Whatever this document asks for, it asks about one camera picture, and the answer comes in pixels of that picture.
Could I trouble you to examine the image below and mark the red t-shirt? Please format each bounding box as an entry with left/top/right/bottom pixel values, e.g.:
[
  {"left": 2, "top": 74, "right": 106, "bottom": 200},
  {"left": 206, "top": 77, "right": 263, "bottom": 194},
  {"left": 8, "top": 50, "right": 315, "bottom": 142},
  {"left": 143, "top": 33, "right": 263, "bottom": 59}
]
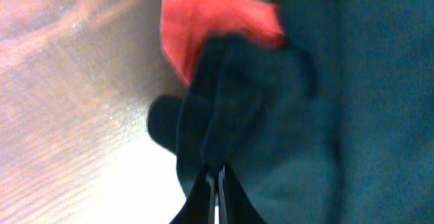
[{"left": 159, "top": 0, "right": 284, "bottom": 85}]

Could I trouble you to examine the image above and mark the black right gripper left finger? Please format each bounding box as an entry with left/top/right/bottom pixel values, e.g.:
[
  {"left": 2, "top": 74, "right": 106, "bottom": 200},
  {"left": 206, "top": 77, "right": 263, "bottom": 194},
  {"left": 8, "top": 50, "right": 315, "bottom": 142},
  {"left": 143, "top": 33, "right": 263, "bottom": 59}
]
[{"left": 170, "top": 169, "right": 215, "bottom": 224}]

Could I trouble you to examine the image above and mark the black t-shirt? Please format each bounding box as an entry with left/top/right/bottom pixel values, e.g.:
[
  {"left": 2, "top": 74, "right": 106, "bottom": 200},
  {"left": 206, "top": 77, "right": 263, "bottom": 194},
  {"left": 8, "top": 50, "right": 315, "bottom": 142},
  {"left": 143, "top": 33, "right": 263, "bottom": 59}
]
[{"left": 147, "top": 0, "right": 433, "bottom": 223}]

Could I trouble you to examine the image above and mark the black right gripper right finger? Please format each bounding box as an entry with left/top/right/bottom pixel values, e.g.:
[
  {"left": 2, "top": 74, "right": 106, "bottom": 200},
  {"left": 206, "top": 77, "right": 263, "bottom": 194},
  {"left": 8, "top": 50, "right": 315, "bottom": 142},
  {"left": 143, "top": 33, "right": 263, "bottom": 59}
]
[{"left": 218, "top": 168, "right": 266, "bottom": 224}]

